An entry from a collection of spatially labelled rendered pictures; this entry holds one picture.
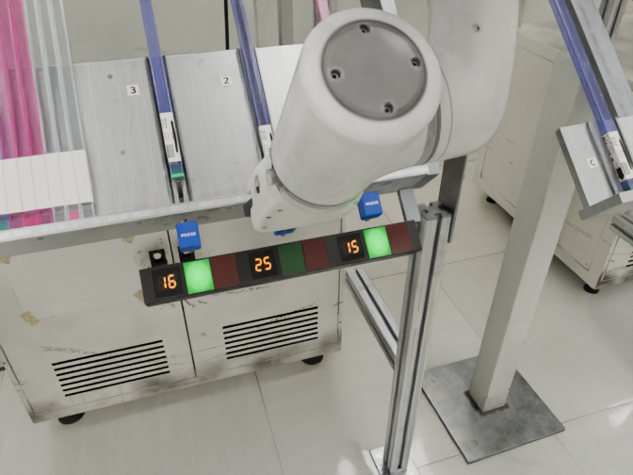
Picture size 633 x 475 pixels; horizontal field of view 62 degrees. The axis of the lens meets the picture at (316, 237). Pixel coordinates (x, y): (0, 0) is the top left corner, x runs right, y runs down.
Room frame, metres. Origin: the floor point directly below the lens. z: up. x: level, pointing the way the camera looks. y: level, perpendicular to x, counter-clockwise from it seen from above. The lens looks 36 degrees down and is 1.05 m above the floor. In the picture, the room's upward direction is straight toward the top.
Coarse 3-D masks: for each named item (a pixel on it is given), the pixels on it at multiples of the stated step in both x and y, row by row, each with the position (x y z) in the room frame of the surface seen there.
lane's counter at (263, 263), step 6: (258, 252) 0.50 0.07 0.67; (264, 252) 0.50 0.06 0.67; (270, 252) 0.50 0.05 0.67; (252, 258) 0.49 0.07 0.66; (258, 258) 0.49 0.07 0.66; (264, 258) 0.49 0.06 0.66; (270, 258) 0.50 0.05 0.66; (252, 264) 0.49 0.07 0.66; (258, 264) 0.49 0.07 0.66; (264, 264) 0.49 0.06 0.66; (270, 264) 0.49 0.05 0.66; (252, 270) 0.48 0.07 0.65; (258, 270) 0.48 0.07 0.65; (264, 270) 0.48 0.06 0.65; (270, 270) 0.48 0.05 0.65; (276, 270) 0.49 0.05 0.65; (252, 276) 0.48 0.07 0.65; (258, 276) 0.48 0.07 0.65; (264, 276) 0.48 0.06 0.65
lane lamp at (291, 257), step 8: (280, 248) 0.51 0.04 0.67; (288, 248) 0.51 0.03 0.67; (296, 248) 0.51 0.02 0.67; (280, 256) 0.50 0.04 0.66; (288, 256) 0.50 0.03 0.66; (296, 256) 0.50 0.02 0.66; (288, 264) 0.49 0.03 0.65; (296, 264) 0.49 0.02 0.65; (304, 264) 0.50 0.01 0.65; (288, 272) 0.49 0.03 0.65; (296, 272) 0.49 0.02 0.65
